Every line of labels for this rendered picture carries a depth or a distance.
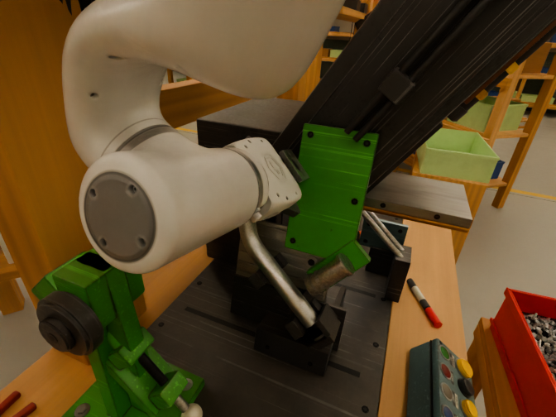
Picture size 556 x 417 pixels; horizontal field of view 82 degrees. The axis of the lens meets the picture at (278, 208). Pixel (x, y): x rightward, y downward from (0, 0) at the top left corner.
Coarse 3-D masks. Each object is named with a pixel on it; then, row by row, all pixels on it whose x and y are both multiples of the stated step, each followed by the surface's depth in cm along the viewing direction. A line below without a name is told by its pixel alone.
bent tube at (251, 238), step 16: (288, 160) 47; (304, 176) 49; (256, 240) 54; (256, 256) 53; (272, 256) 54; (272, 272) 53; (288, 288) 53; (288, 304) 53; (304, 304) 53; (304, 320) 52
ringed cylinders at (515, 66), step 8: (552, 32) 49; (544, 40) 49; (536, 48) 50; (520, 56) 51; (528, 56) 51; (512, 64) 51; (504, 72) 53; (512, 72) 53; (496, 80) 54; (488, 88) 54; (480, 96) 55; (464, 104) 57; (472, 104) 57; (456, 112) 57; (464, 112) 57; (456, 120) 59
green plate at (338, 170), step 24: (312, 144) 50; (336, 144) 48; (360, 144) 47; (312, 168) 50; (336, 168) 49; (360, 168) 48; (312, 192) 51; (336, 192) 50; (360, 192) 49; (312, 216) 52; (336, 216) 51; (360, 216) 49; (288, 240) 54; (312, 240) 53; (336, 240) 51
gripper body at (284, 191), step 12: (228, 144) 36; (240, 144) 36; (252, 144) 39; (264, 144) 42; (264, 156) 39; (276, 156) 42; (264, 168) 37; (276, 168) 40; (276, 180) 38; (288, 180) 41; (276, 192) 36; (288, 192) 39; (300, 192) 43; (264, 204) 35; (276, 204) 36; (288, 204) 39; (264, 216) 36
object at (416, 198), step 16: (400, 176) 70; (416, 176) 70; (384, 192) 62; (400, 192) 63; (416, 192) 63; (432, 192) 63; (448, 192) 64; (464, 192) 64; (368, 208) 61; (384, 208) 60; (400, 208) 58; (416, 208) 57; (432, 208) 57; (448, 208) 57; (464, 208) 58; (432, 224) 57; (448, 224) 56; (464, 224) 55
